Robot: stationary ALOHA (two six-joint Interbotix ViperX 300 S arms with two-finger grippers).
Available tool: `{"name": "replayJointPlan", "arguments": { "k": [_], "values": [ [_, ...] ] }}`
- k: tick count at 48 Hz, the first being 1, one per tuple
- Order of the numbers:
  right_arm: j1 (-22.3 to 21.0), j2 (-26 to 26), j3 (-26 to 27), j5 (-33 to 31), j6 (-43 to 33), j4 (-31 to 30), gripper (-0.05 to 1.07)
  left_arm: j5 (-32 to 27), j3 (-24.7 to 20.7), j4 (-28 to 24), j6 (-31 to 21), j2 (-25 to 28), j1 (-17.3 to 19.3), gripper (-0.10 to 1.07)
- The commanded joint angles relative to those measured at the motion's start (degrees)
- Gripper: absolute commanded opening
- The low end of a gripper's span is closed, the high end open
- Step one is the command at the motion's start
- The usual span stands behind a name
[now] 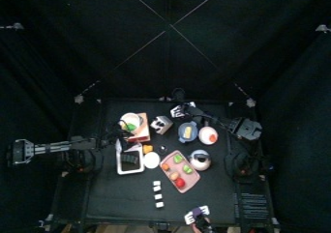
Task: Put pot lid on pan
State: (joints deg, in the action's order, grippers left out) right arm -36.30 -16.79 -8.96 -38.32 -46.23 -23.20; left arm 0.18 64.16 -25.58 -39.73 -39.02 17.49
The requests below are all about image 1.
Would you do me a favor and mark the white toy pot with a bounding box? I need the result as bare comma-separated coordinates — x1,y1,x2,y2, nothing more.
118,112,144,131

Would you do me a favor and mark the blue toy pan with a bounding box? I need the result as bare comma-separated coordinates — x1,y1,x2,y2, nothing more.
177,120,200,144

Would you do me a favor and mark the pink toy stove box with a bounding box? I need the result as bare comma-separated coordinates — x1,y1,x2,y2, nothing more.
128,112,152,144

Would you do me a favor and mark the black ribbed grate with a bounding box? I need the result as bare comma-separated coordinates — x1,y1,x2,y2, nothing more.
120,153,141,165

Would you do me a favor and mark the grey toy toaster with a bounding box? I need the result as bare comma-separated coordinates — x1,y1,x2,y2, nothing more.
149,115,174,135

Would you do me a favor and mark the white rectangular tray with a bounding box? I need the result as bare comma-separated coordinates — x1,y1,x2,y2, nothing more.
114,139,145,176

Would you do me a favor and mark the white round plate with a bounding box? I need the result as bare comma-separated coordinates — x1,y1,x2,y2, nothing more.
142,152,161,170

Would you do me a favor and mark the white silver toy kettle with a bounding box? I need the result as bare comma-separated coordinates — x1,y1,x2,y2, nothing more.
188,149,213,172

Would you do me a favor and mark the pink rectangular tray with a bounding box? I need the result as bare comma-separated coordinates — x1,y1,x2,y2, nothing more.
158,150,201,194

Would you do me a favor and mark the black label with white text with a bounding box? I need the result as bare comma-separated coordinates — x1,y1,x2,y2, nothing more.
238,192,269,221

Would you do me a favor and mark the thin white cord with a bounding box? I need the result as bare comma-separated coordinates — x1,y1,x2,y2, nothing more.
78,0,229,98
120,0,250,100

